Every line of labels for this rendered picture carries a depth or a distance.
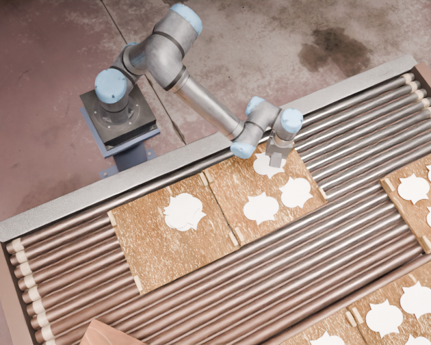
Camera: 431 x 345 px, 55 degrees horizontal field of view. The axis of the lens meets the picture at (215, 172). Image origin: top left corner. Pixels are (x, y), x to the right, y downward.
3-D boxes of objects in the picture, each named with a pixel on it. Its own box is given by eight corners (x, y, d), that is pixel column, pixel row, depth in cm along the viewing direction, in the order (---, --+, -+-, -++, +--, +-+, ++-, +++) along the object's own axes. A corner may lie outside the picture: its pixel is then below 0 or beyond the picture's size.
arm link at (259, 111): (241, 115, 139) (269, 130, 137) (256, 90, 142) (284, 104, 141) (238, 125, 146) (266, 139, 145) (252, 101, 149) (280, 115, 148)
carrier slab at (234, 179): (201, 172, 173) (201, 170, 172) (284, 134, 183) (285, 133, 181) (241, 246, 163) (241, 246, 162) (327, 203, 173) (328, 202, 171)
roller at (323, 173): (29, 305, 154) (24, 304, 150) (436, 116, 198) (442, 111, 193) (33, 317, 153) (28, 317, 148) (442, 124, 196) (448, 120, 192)
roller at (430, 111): (24, 292, 156) (20, 291, 151) (429, 107, 199) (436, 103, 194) (29, 304, 154) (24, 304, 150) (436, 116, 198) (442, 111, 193)
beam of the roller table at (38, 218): (-12, 232, 164) (-19, 228, 159) (403, 59, 211) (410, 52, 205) (-6, 251, 162) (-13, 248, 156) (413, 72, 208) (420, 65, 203)
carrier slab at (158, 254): (107, 212, 164) (106, 211, 163) (201, 173, 173) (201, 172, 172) (141, 296, 154) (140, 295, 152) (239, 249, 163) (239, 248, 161)
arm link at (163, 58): (137, 57, 116) (257, 159, 135) (158, 29, 119) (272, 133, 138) (124, 68, 126) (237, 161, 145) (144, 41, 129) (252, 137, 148)
